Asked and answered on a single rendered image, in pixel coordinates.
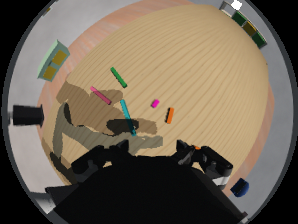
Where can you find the turquoise rod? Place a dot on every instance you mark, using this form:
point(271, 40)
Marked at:
point(127, 116)

